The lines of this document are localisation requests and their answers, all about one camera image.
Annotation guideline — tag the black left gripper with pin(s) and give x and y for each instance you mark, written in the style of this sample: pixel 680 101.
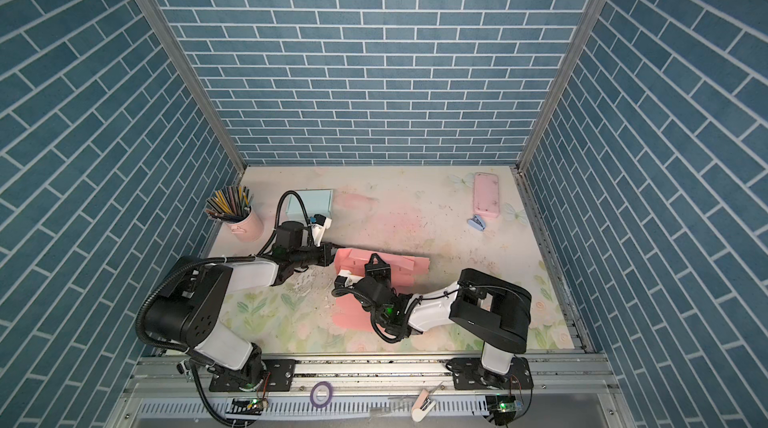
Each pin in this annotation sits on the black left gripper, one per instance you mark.
pixel 326 258

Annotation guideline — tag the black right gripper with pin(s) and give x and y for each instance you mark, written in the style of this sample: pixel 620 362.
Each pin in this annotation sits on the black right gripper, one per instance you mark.
pixel 382 271

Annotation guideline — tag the mint green paper box sheet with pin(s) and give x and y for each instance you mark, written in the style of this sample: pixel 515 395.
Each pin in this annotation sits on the mint green paper box sheet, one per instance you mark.
pixel 316 202

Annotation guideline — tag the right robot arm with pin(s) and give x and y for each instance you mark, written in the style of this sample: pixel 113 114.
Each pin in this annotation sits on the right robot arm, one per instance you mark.
pixel 496 312

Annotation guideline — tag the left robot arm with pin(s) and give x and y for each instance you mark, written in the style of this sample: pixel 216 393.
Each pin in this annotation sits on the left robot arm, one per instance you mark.
pixel 182 312

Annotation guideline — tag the pink metal pencil bucket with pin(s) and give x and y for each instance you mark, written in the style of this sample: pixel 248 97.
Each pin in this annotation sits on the pink metal pencil bucket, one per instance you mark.
pixel 250 229

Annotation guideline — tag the bundle of colored pencils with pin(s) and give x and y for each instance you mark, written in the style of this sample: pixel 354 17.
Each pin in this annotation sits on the bundle of colored pencils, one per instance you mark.
pixel 231 204

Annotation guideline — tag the pink pencil case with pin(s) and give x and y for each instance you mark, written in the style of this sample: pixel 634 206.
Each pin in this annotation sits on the pink pencil case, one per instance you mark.
pixel 486 195

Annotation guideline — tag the purple tape roll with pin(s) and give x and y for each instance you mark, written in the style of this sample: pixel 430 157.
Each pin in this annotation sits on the purple tape roll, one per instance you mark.
pixel 321 395

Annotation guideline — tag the white pink clip tool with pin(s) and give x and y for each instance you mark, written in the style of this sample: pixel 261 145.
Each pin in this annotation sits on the white pink clip tool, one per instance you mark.
pixel 422 406

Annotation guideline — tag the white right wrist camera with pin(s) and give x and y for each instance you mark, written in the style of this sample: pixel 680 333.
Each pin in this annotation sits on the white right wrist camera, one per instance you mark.
pixel 344 283

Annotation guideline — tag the aluminium front rail frame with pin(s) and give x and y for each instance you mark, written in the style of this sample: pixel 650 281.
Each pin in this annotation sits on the aluminium front rail frame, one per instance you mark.
pixel 570 389

